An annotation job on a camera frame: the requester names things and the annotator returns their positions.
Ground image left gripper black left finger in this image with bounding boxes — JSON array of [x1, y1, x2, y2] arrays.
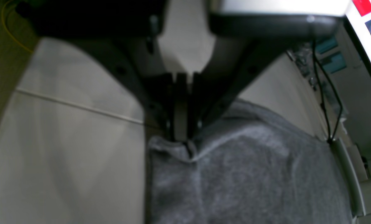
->
[[16, 0, 174, 140]]

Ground image left gripper white right finger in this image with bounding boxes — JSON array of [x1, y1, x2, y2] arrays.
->
[[190, 14, 343, 138]]

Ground grey T-shirt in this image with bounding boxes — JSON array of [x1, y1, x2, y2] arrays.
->
[[147, 100, 352, 224]]

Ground yellow cable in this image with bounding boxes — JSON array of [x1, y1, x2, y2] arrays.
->
[[0, 0, 33, 53]]

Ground black cables at table edge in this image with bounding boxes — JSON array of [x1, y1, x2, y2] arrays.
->
[[310, 40, 343, 143]]

